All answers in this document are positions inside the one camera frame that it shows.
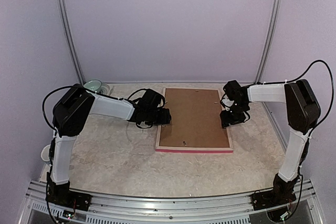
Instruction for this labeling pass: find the right aluminium corner post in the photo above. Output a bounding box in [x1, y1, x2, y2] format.
[254, 0, 281, 83]

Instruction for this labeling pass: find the brown backing board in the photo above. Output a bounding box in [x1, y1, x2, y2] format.
[158, 88, 230, 148]

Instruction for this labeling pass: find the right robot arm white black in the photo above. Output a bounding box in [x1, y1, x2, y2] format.
[220, 79, 321, 182]

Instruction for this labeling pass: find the green ceramic bowl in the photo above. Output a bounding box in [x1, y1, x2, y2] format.
[83, 80, 102, 92]

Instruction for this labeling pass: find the aluminium corner post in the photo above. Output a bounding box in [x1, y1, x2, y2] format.
[57, 0, 85, 84]
[254, 0, 281, 83]

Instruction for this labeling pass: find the white and blue mug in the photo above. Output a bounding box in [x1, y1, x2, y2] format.
[40, 144, 51, 166]

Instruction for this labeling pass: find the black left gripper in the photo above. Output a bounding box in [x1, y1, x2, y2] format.
[145, 108, 172, 126]

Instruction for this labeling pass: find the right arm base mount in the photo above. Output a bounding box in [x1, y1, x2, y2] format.
[251, 174, 299, 210]

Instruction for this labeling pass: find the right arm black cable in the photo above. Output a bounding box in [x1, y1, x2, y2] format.
[220, 59, 335, 217]

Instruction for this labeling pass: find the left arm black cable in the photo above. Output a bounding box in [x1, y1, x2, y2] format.
[41, 86, 148, 224]

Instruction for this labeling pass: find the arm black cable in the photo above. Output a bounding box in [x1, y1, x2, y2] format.
[220, 59, 335, 217]
[41, 86, 148, 224]

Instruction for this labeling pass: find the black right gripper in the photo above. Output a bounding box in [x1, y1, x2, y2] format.
[220, 101, 248, 127]

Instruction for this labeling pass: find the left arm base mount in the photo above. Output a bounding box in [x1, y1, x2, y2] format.
[46, 172, 92, 211]

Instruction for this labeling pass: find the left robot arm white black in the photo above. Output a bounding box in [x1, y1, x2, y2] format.
[49, 84, 172, 206]

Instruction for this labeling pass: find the pink wooden picture frame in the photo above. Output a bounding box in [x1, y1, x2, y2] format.
[154, 86, 234, 154]

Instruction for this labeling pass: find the left aluminium corner post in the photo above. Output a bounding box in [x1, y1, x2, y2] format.
[57, 0, 85, 84]

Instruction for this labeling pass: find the aluminium front rail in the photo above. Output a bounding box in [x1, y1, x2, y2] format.
[18, 180, 325, 223]

